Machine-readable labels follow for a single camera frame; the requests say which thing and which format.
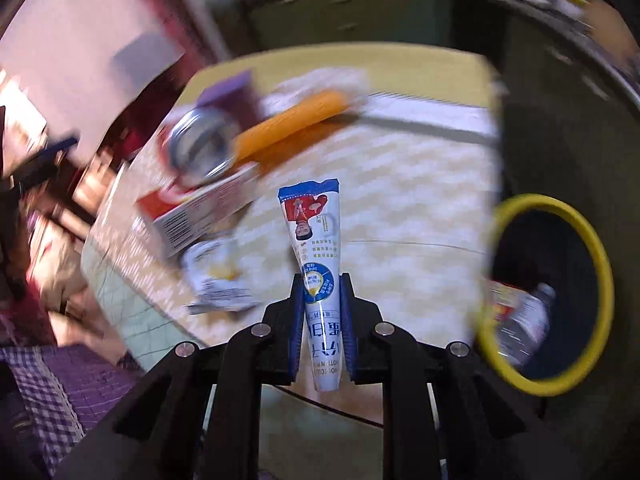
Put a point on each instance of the clear plastic bottle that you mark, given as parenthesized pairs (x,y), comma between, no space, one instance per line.
(525,325)

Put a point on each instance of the green kitchen cabinets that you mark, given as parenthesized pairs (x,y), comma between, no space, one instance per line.
(350,15)

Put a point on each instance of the crumpled white yellow wrapper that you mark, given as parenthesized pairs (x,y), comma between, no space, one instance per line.
(215,270)

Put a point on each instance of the yellow tablecloth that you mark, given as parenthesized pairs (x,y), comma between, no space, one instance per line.
(425,70)

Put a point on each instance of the purple plaid cloth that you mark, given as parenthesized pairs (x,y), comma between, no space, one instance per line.
(50,385)

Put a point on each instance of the purple cardboard box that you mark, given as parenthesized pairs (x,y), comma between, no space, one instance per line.
(235,95)

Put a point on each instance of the white blue toothpaste tube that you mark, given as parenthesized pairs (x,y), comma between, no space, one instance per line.
(312,240)

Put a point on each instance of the white tissue paper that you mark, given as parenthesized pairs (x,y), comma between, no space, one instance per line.
(320,82)

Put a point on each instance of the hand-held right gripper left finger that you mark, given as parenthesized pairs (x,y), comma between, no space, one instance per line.
(297,321)

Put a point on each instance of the yellow-rimmed trash bin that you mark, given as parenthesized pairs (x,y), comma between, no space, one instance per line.
(600,260)

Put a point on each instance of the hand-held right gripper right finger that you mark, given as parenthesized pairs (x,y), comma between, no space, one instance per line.
(347,325)

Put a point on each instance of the red packet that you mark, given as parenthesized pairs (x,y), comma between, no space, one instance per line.
(502,302)

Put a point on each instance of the white patterned table mat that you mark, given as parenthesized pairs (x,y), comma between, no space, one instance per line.
(400,200)

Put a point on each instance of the red and white carton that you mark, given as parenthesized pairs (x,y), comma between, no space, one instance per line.
(200,210)

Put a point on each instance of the orange snack wrapper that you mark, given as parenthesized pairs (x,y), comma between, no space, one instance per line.
(285,125)

